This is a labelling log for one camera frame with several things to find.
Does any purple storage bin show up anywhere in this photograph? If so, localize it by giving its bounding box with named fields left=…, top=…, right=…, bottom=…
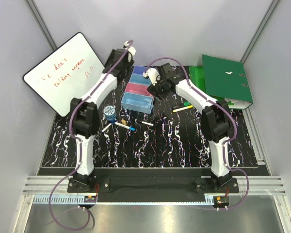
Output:
left=132, top=66, right=147, bottom=76

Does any green black highlighter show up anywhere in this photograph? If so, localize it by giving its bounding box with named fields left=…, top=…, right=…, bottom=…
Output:
left=172, top=102, right=191, bottom=110

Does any white dry-erase board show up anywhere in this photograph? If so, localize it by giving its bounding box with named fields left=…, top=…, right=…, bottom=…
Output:
left=22, top=32, right=104, bottom=117

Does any white marker blue cap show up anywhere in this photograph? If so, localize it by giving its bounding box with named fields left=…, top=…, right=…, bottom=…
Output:
left=114, top=122, right=135, bottom=131

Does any blue round tape dispenser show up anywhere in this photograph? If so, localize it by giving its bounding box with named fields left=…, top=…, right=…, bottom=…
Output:
left=103, top=105, right=117, bottom=122

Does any translucent green plastic folder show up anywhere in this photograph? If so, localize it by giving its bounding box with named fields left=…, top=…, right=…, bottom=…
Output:
left=189, top=66, right=207, bottom=99

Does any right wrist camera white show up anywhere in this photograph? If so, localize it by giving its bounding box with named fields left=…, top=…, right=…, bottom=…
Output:
left=143, top=68, right=161, bottom=85

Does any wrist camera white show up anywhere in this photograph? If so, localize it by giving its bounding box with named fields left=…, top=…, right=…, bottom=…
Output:
left=123, top=40, right=136, bottom=62
left=143, top=68, right=161, bottom=85

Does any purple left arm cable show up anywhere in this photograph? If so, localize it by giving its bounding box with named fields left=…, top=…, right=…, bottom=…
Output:
left=48, top=39, right=134, bottom=231

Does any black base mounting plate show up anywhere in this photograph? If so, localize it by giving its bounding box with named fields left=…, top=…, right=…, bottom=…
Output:
left=67, top=168, right=239, bottom=204

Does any black marble pattern mat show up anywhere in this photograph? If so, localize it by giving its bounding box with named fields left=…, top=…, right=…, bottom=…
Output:
left=37, top=66, right=259, bottom=168

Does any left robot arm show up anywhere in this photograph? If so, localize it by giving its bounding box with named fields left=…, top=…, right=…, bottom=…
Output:
left=68, top=45, right=136, bottom=192

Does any light blue storage bin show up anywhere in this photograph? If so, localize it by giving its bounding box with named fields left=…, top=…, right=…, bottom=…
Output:
left=129, top=73, right=151, bottom=86

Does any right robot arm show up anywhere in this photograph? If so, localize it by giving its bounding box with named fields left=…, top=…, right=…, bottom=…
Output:
left=143, top=63, right=237, bottom=193

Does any aluminium rail frame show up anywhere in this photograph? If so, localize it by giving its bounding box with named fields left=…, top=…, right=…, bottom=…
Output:
left=19, top=103, right=291, bottom=233

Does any light blue end bin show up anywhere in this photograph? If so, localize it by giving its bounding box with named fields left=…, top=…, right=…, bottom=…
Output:
left=121, top=92, right=154, bottom=114

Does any white pen black tip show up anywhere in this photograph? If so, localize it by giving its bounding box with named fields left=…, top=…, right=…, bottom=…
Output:
left=141, top=121, right=154, bottom=126

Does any yellow white marker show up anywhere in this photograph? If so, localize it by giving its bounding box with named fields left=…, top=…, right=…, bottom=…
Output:
left=173, top=105, right=193, bottom=113

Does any pink storage bin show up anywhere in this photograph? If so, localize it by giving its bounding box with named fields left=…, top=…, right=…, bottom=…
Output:
left=125, top=83, right=152, bottom=97

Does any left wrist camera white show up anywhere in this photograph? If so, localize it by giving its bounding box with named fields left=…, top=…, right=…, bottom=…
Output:
left=123, top=40, right=136, bottom=62

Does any green lever arch binder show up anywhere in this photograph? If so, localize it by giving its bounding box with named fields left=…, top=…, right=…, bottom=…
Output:
left=202, top=55, right=253, bottom=109

